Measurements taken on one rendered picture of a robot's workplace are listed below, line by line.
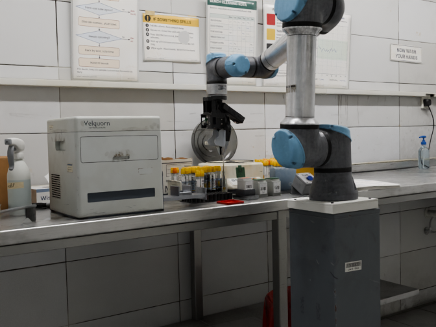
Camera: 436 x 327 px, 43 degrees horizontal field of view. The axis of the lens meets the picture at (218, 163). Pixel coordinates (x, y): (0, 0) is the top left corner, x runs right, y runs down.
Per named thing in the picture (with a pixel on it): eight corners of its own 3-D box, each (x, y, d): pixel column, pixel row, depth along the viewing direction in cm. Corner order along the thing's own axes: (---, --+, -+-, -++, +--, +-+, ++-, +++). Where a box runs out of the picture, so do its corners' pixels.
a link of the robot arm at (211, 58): (213, 50, 195) (200, 54, 202) (215, 82, 196) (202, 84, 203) (232, 52, 199) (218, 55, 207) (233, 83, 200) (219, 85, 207)
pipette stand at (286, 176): (278, 194, 215) (277, 168, 215) (267, 193, 221) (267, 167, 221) (298, 192, 220) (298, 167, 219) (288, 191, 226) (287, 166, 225)
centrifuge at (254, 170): (222, 194, 218) (221, 163, 218) (193, 189, 245) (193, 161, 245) (274, 191, 228) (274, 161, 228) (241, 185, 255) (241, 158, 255)
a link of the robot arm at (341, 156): (360, 166, 172) (359, 122, 172) (329, 169, 165) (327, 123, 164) (332, 165, 182) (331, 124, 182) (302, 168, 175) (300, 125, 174)
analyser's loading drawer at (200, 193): (152, 205, 175) (151, 189, 175) (143, 203, 181) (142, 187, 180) (206, 199, 187) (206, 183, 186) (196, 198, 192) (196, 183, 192)
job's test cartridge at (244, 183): (244, 195, 200) (244, 178, 200) (237, 194, 204) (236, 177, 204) (254, 194, 202) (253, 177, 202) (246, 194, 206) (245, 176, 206)
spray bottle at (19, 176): (8, 218, 168) (5, 137, 167) (1, 215, 176) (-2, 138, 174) (36, 215, 173) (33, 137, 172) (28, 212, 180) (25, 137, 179)
